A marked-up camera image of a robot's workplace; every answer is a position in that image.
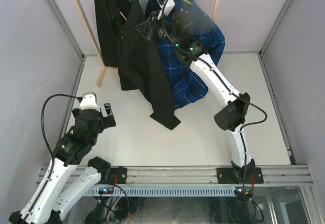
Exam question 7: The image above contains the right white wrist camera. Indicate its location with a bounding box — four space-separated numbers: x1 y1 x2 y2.
157 0 175 20

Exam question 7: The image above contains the left black mount plate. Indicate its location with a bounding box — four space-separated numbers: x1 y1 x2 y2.
100 166 127 184

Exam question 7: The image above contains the black mount plate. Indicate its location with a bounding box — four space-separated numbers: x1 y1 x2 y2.
100 166 127 184
216 167 264 184

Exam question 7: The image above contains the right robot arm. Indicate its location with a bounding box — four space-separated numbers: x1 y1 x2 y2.
136 11 255 183

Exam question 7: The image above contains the left black camera cable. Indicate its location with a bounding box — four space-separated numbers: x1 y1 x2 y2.
41 93 83 179

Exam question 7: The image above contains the black shirt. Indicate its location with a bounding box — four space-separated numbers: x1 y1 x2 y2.
94 0 180 130

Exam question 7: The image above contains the wooden clothes rack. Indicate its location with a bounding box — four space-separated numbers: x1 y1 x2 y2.
74 0 220 87

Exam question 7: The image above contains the blue plaid shirt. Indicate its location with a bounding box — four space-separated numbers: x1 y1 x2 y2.
154 0 225 109

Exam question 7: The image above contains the right black mount plate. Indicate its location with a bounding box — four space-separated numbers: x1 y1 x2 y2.
216 167 264 184

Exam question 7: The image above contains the blue slotted cable duct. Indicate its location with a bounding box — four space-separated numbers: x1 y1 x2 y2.
85 186 236 197

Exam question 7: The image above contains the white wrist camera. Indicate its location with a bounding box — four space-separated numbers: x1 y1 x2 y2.
80 92 100 111
157 0 175 20

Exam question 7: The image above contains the black camera cable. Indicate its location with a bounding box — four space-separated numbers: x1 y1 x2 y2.
159 0 268 207
41 93 83 179

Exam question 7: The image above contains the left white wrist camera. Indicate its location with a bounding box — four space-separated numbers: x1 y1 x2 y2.
80 92 100 111

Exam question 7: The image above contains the right black camera cable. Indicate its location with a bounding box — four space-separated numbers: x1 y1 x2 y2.
159 0 268 207

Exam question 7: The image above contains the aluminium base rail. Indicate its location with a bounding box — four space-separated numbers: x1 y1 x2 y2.
119 165 313 187

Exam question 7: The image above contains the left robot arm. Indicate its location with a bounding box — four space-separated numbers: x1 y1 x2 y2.
9 103 116 223

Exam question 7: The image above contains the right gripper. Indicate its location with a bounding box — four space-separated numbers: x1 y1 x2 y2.
136 10 180 48

